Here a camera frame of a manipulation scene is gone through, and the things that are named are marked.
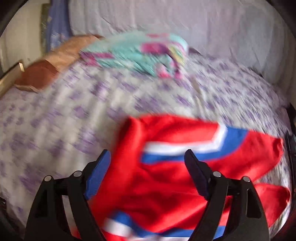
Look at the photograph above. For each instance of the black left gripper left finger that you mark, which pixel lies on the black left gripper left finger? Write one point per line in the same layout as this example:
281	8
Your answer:
47	219

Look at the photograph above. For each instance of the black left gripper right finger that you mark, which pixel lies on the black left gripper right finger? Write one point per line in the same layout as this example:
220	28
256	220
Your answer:
246	220

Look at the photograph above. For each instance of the red pants with blue-white stripes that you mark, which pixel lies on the red pants with blue-white stripes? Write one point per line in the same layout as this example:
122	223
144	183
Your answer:
146	193

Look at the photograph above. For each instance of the purple floral white bedsheet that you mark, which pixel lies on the purple floral white bedsheet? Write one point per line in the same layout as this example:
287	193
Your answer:
61	129

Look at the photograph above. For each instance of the brown orange pillow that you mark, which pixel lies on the brown orange pillow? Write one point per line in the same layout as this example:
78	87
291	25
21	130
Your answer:
44	71

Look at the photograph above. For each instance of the folded colourful turquoise pink quilt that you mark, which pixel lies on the folded colourful turquoise pink quilt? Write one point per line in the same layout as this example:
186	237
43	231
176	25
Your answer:
162	55

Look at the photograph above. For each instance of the blue floral curtain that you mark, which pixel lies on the blue floral curtain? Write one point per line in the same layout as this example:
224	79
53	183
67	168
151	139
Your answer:
58	24

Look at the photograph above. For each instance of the lavender grey headboard cover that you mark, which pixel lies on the lavender grey headboard cover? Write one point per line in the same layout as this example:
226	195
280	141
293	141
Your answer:
250	32

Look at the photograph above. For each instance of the wooden bed frame edge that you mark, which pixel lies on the wooden bed frame edge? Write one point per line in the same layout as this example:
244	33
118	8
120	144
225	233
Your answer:
9	78

